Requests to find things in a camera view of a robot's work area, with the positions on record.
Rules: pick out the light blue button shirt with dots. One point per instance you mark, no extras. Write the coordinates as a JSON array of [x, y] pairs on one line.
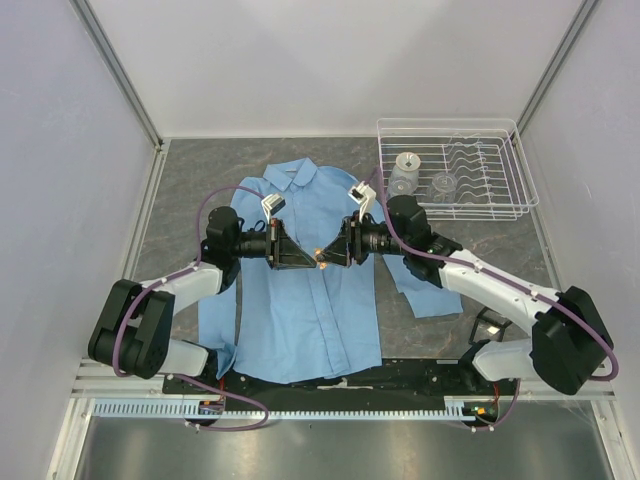
[[286, 326]]

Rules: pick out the aluminium front rail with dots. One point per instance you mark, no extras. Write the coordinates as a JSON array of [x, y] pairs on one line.
[[94, 380]]

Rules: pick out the clear glass lying left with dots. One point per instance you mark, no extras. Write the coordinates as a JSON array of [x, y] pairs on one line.
[[400, 186]]

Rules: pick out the right aluminium frame post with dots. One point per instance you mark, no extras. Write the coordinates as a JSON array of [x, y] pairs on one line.
[[569, 40]]

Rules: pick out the clear glass with gold base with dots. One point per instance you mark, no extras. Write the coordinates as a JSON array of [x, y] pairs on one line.
[[406, 168]]

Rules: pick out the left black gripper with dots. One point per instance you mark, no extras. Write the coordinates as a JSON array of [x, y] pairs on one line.
[[286, 254]]

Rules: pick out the clear glass lying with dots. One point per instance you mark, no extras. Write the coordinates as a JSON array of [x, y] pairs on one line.
[[400, 186], [443, 188]]

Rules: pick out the clear glass lying right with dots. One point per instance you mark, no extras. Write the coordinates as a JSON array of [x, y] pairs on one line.
[[443, 188]]

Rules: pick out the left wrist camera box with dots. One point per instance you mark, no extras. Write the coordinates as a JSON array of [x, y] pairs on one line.
[[272, 204]]

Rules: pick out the left aluminium frame post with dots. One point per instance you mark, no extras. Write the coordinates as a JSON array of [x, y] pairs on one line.
[[101, 41]]

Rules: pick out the slotted grey cable duct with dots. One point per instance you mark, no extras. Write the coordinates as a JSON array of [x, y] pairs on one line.
[[198, 409]]

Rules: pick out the aluminium frame post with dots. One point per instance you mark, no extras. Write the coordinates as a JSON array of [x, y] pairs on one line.
[[101, 41], [569, 40]]

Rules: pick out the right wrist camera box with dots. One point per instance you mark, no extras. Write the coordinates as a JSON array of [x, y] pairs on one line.
[[365, 196]]

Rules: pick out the small black framed stand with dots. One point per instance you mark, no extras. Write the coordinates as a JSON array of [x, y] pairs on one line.
[[491, 324]]

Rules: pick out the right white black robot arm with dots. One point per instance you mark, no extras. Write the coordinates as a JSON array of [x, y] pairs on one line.
[[566, 340]]

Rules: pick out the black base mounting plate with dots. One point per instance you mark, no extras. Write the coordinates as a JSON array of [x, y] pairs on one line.
[[397, 382]]

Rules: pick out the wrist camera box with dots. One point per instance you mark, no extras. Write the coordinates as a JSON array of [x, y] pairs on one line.
[[365, 196], [272, 204]]

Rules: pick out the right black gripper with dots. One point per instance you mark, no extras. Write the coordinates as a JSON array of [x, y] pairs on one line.
[[348, 244]]

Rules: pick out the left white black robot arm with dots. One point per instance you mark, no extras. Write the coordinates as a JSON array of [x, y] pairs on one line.
[[133, 331]]

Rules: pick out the white wire dish rack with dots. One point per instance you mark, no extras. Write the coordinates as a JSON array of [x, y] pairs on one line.
[[484, 154]]

